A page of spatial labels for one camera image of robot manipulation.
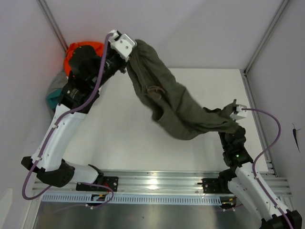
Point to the olive green shorts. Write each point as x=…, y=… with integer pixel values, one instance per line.
x=172, y=106

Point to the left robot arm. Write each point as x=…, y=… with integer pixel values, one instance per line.
x=89, y=71

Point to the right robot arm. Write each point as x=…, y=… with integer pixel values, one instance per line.
x=242, y=180

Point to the orange shorts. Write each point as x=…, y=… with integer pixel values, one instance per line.
x=98, y=47

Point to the grey shorts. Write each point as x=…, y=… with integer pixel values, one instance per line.
x=58, y=83

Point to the teal shorts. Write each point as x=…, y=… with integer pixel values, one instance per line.
x=52, y=99

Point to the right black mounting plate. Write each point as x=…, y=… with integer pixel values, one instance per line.
x=214, y=186

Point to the black mounting plate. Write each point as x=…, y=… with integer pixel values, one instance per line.
x=111, y=182
x=214, y=186

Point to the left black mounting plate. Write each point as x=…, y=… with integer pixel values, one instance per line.
x=111, y=182

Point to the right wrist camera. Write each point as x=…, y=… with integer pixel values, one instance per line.
x=239, y=112

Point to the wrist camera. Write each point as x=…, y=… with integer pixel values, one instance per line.
x=122, y=43
x=239, y=112

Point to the right aluminium corner post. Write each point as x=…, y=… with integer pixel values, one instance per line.
x=267, y=35

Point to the aluminium corner post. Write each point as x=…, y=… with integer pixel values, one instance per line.
x=52, y=24
x=267, y=35

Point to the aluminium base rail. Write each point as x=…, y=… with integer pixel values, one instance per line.
x=163, y=183

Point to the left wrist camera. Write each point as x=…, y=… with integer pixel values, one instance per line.
x=122, y=43

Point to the slotted cable duct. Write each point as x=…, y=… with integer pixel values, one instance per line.
x=133, y=199

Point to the left aluminium corner post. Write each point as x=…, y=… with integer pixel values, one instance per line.
x=52, y=24

